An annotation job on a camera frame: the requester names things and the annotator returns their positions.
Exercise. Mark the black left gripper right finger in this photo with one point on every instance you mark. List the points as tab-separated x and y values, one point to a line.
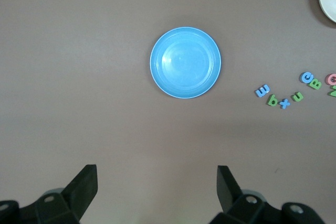
228	192

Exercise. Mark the blue foam letter e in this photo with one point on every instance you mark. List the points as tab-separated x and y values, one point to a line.
302	77

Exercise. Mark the green foam letter u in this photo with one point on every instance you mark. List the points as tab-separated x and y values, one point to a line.
299	94

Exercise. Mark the blue foam letter m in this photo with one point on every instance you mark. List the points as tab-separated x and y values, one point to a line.
262	91

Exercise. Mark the blue round plate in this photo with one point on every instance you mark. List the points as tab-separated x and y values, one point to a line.
185	62

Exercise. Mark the pink foam letter Q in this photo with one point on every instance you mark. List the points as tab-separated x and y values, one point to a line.
328	79

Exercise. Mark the blue foam letter x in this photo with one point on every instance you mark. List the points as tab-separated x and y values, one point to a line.
284	104

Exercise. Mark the green foam letter b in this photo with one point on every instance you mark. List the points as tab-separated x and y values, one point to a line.
315	84
272	100

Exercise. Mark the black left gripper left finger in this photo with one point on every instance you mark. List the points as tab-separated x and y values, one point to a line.
84	190

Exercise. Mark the green foam letter N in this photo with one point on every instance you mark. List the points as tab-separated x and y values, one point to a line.
333	91

